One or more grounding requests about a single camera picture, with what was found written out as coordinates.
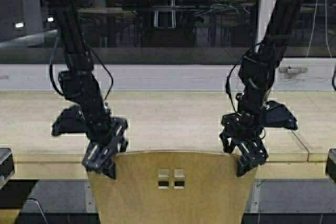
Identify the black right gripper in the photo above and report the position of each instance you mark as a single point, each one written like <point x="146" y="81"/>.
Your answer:
<point x="246" y="137"/>

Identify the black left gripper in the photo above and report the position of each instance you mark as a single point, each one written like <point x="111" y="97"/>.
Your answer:
<point x="98" y="155"/>

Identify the yellow wooden chair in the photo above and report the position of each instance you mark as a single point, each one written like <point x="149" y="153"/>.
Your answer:
<point x="14" y="194"/>
<point x="172" y="187"/>

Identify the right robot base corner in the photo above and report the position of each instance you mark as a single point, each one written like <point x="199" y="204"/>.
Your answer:
<point x="330" y="165"/>

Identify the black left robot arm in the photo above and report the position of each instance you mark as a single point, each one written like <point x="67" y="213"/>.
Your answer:
<point x="90" y="113"/>

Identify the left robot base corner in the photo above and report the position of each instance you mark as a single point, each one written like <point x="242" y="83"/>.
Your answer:
<point x="7" y="165"/>

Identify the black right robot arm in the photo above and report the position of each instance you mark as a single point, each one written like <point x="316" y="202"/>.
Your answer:
<point x="254" y="112"/>

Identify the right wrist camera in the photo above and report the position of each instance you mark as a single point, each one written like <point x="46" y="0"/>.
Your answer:
<point x="277" y="115"/>

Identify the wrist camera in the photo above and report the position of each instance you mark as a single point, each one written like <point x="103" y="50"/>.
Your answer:
<point x="277" y="115"/>
<point x="70" y="121"/>

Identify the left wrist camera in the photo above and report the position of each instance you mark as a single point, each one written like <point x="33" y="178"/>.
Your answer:
<point x="70" y="121"/>

